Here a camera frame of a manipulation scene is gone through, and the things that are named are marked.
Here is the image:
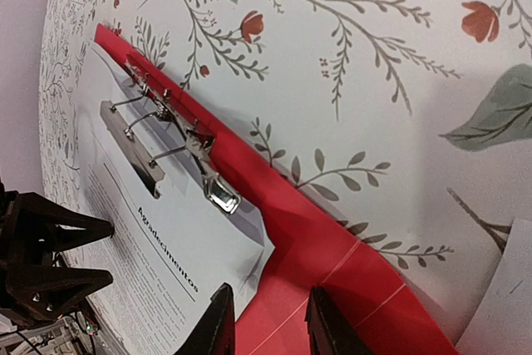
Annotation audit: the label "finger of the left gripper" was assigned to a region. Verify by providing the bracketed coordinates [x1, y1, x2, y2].
[3, 190, 115, 247]
[1, 265, 113, 322]

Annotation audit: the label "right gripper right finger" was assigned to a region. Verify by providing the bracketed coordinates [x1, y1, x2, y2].
[305, 286, 373, 355]

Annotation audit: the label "printed white paper sheets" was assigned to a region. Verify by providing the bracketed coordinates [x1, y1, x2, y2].
[71, 44, 274, 354]

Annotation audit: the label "red file folder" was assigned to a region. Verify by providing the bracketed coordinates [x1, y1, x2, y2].
[95, 25, 455, 354]

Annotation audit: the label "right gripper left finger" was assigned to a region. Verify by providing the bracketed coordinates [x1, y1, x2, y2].
[175, 283, 236, 355]

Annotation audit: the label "metal folder clip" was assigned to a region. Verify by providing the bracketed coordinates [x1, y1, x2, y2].
[97, 56, 249, 221]

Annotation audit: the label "separate printed paper sheet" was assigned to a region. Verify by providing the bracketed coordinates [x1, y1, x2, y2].
[456, 219, 531, 355]

